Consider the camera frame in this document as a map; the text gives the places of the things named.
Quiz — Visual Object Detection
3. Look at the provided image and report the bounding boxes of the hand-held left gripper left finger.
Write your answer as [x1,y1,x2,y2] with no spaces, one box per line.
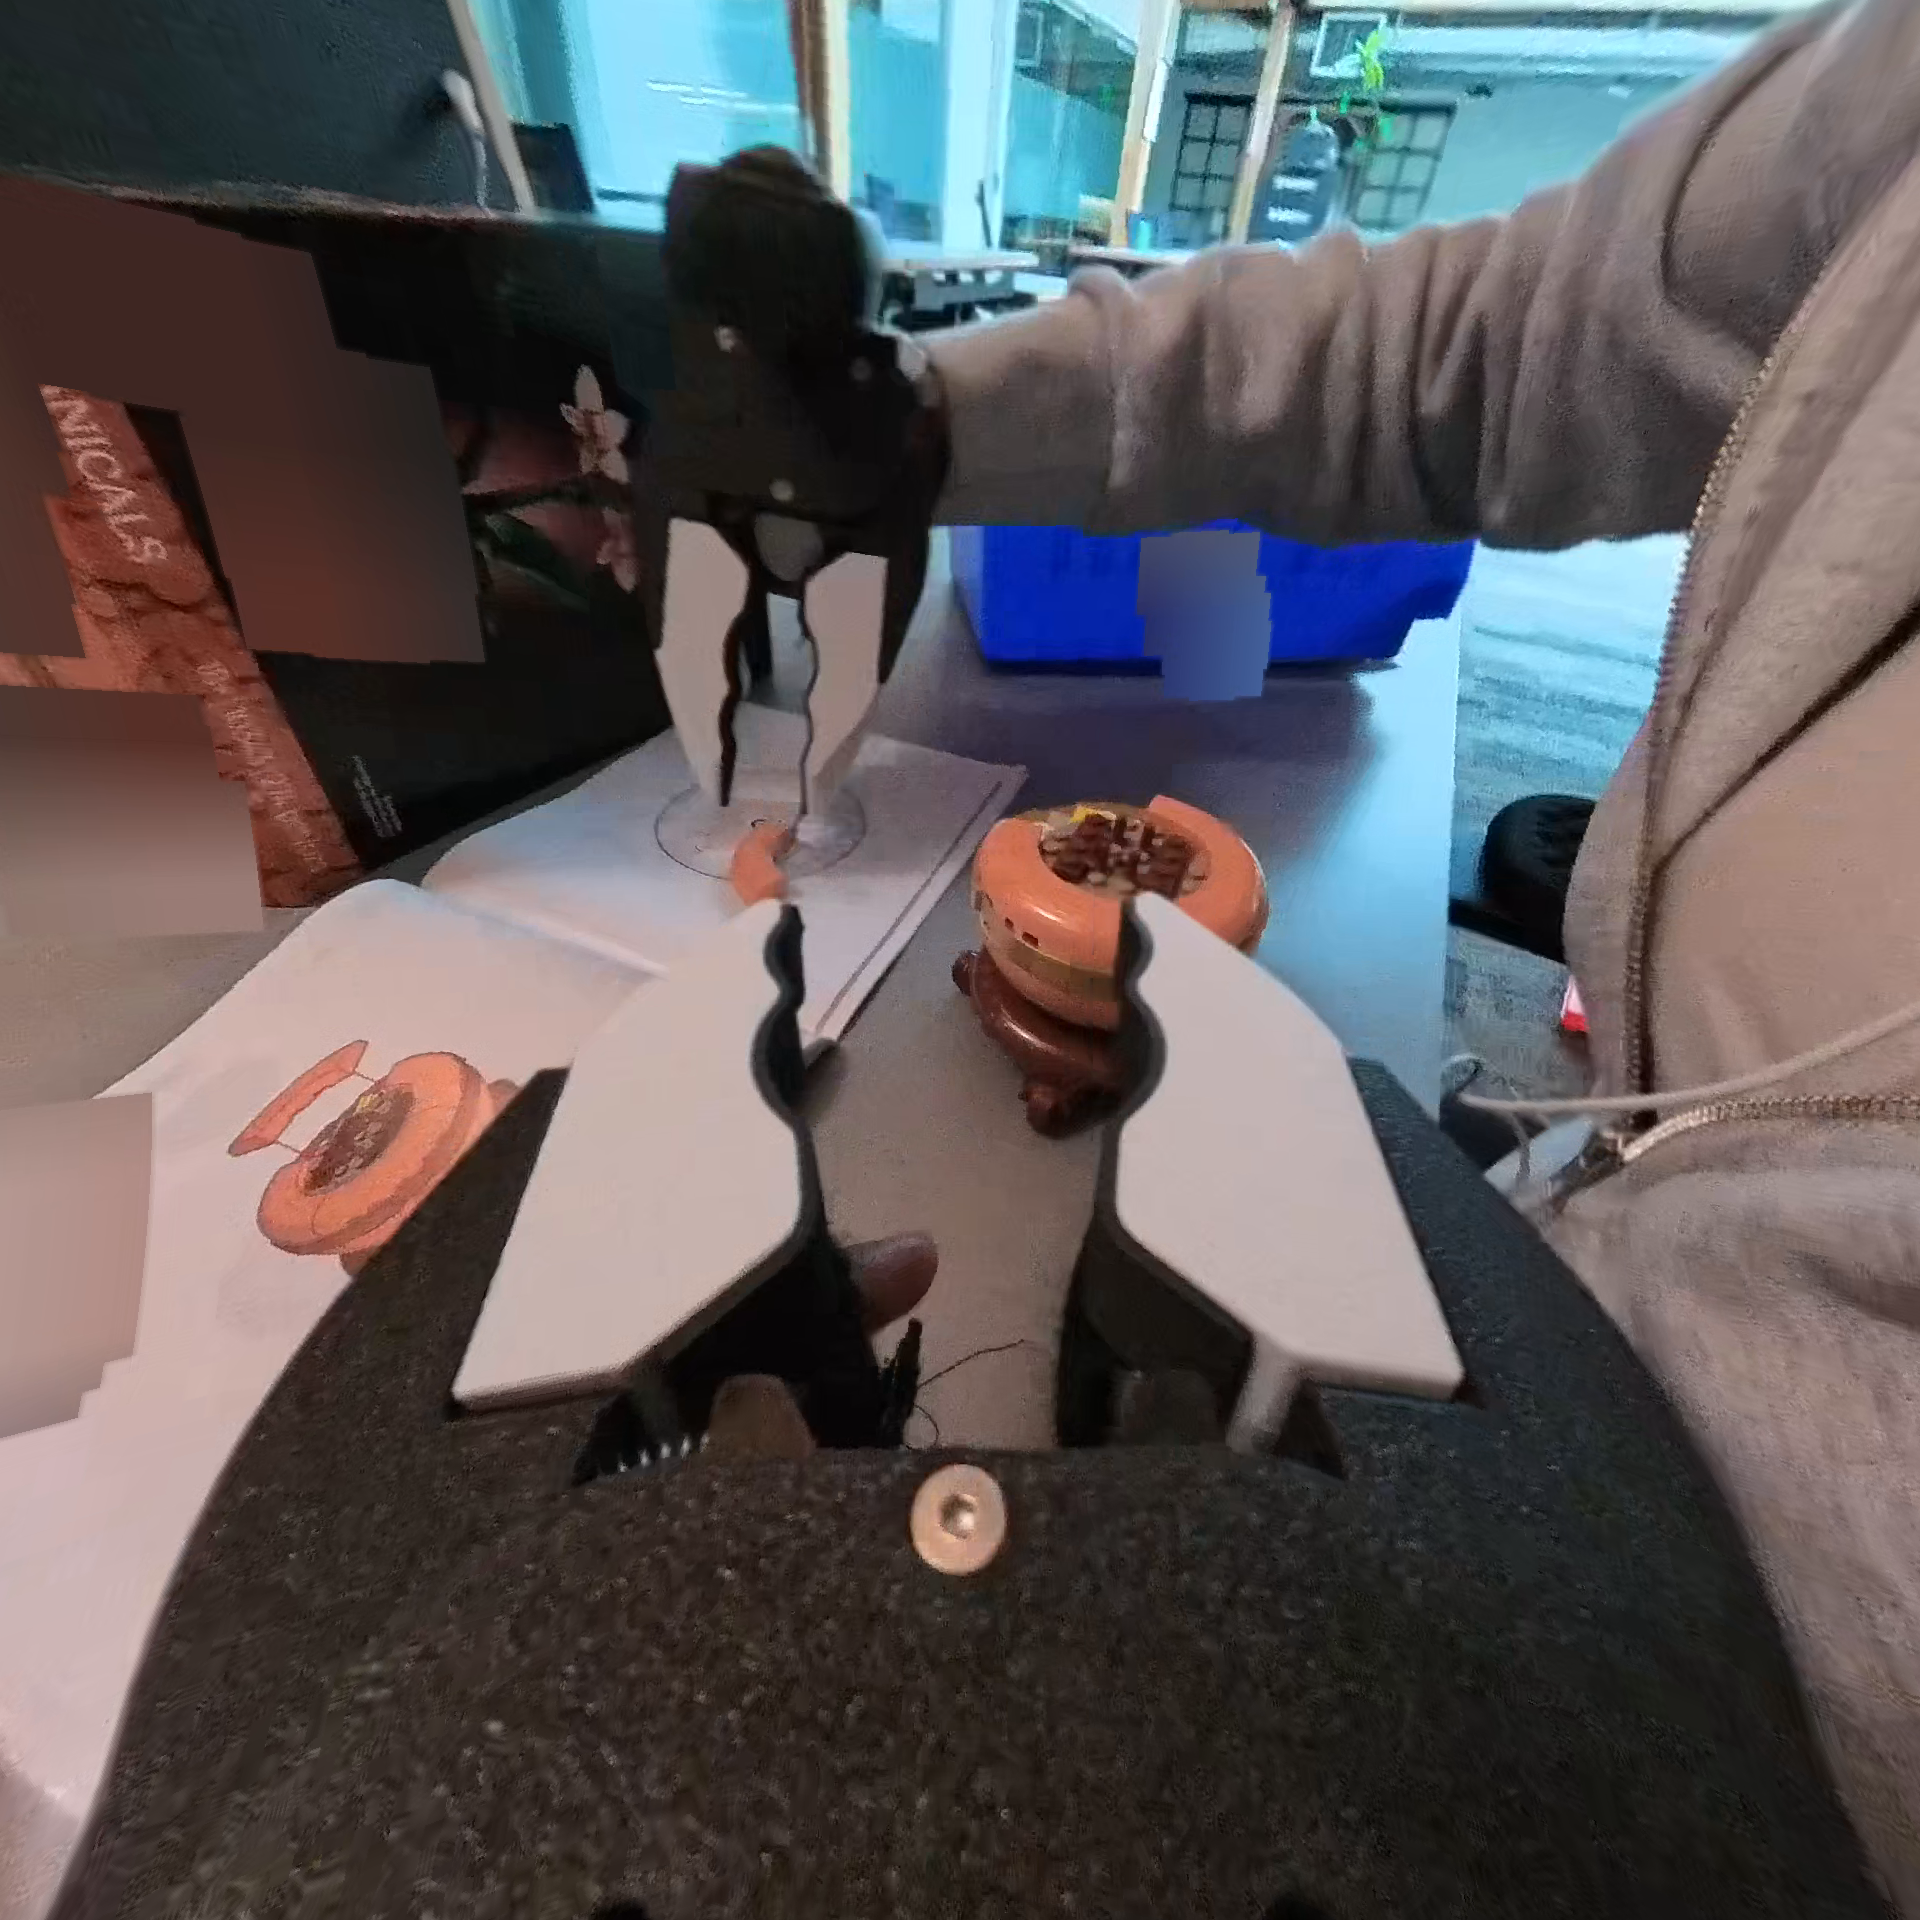
[450,905,832,1417]

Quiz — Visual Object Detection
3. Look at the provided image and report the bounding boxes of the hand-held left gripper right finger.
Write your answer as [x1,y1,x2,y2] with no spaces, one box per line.
[1072,894,1468,1457]

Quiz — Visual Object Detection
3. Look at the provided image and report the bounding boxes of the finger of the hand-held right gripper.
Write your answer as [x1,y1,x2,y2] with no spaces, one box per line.
[787,553,898,832]
[653,517,755,806]

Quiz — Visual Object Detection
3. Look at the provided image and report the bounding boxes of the blue plastic bin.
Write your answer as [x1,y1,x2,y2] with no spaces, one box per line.
[950,517,1481,679]

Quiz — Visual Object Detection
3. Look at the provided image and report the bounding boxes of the brick pot model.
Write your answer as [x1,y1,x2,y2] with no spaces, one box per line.
[950,788,1272,1134]

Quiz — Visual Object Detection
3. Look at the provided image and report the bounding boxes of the black flower print box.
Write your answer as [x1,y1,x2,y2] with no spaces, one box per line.
[0,173,683,914]

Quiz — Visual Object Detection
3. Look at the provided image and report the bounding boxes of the background office desks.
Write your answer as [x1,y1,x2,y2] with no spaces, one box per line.
[876,238,1219,327]

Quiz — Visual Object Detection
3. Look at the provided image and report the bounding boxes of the white instruction booklet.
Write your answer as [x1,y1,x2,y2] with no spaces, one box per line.
[0,733,1031,1800]

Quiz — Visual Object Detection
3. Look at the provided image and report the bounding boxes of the black mesh chair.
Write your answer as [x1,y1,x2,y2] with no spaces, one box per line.
[1472,788,1610,969]

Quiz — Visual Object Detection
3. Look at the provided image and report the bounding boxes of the white gooseneck microphone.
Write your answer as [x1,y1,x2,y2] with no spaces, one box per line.
[442,66,536,212]

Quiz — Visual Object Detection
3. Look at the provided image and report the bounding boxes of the black panel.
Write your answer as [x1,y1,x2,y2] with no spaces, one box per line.
[0,0,516,221]

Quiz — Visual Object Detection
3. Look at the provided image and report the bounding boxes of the white earphone cable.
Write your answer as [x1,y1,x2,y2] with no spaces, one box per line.
[1437,1005,1920,1203]

